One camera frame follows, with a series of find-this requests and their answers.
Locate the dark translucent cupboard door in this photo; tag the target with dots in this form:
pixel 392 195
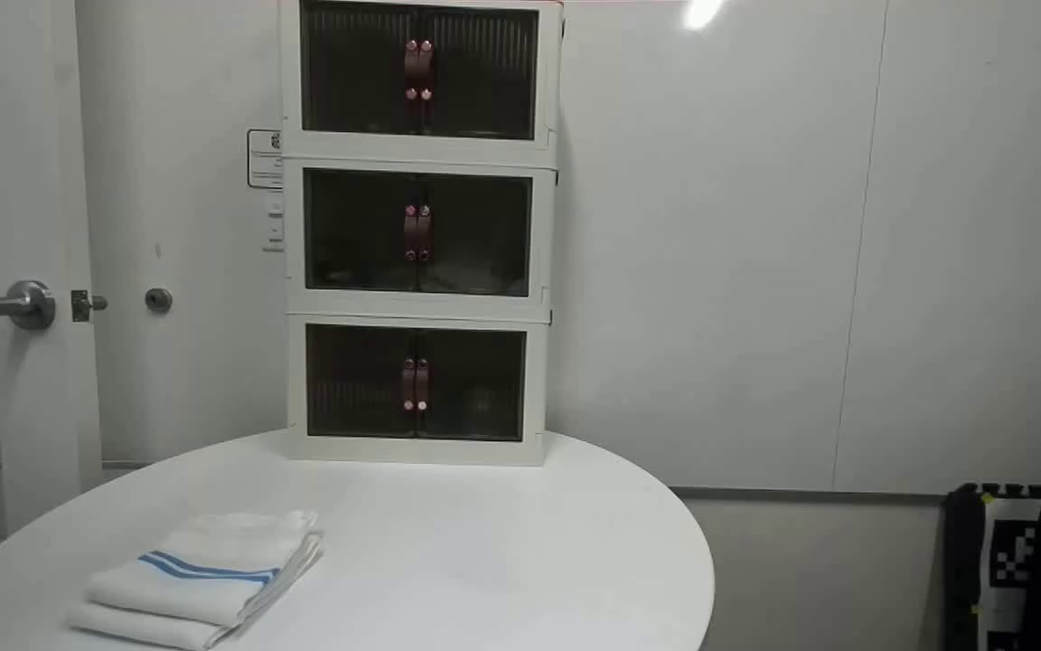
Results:
pixel 471 384
pixel 486 73
pixel 353 238
pixel 477 238
pixel 353 384
pixel 353 73

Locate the white stackable cupboard unit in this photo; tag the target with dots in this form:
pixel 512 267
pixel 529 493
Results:
pixel 417 450
pixel 417 148
pixel 417 308

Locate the metal door latch bolt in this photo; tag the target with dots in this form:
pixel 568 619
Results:
pixel 86 306

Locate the white room door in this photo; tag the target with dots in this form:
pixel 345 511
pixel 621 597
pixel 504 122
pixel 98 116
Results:
pixel 36 181

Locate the folded white towel blue stripes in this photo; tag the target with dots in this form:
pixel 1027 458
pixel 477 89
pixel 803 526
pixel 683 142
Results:
pixel 200 580

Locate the black crate with tag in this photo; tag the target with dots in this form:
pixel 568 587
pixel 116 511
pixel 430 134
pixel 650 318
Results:
pixel 1004 567

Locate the white light switch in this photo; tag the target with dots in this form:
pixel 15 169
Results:
pixel 275 229

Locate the white wall sign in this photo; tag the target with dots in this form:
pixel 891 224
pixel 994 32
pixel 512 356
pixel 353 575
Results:
pixel 267 162

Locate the round grey wall knob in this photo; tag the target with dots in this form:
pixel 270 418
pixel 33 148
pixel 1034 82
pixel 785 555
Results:
pixel 156 302

